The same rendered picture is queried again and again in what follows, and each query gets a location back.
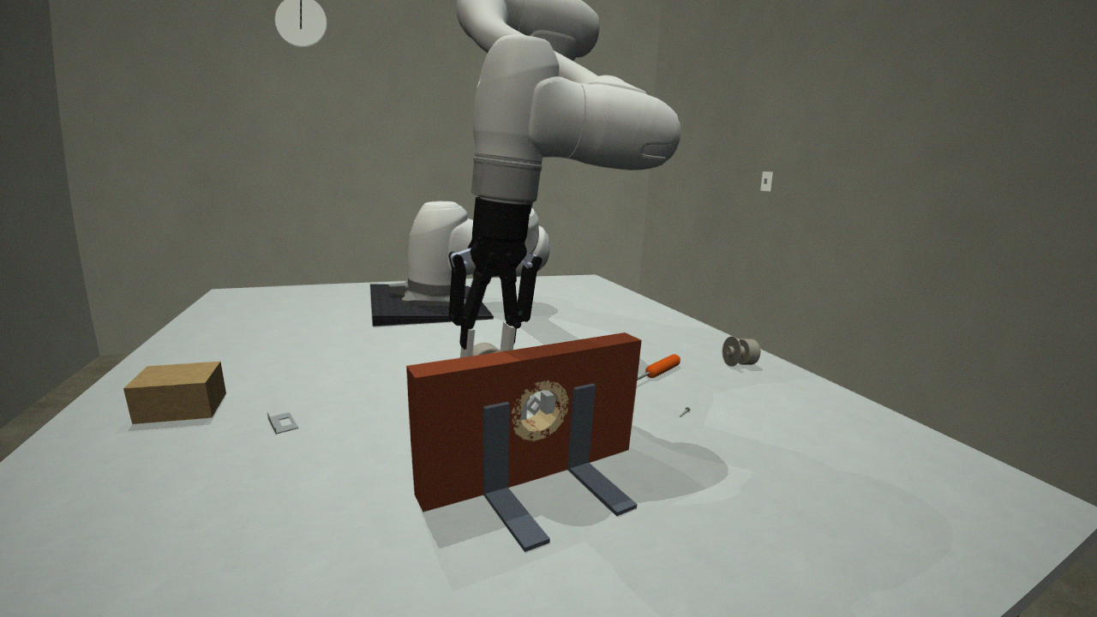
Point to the orange-handled screwdriver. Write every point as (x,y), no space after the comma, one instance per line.
(661,366)

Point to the dark metal door knob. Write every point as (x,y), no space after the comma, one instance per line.
(745,351)

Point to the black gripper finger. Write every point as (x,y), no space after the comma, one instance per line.
(459,261)
(517,311)

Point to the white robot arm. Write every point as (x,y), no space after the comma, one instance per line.
(524,109)

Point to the brown wooden door slab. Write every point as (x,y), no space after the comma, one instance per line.
(446,400)

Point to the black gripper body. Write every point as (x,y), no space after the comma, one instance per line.
(507,225)

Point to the brown rectangular box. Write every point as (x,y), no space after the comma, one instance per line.
(175,392)

